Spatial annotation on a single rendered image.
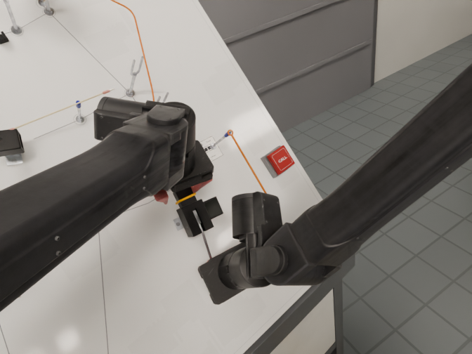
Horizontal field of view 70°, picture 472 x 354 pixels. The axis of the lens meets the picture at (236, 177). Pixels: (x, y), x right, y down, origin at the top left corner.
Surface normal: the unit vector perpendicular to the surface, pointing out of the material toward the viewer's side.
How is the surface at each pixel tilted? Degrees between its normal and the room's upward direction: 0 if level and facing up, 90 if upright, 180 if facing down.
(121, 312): 53
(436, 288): 0
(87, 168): 25
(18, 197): 21
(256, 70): 90
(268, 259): 47
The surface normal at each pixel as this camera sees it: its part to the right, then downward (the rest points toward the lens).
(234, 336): 0.38, -0.18
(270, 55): 0.50, 0.44
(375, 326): -0.20, -0.78
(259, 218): -0.76, -0.20
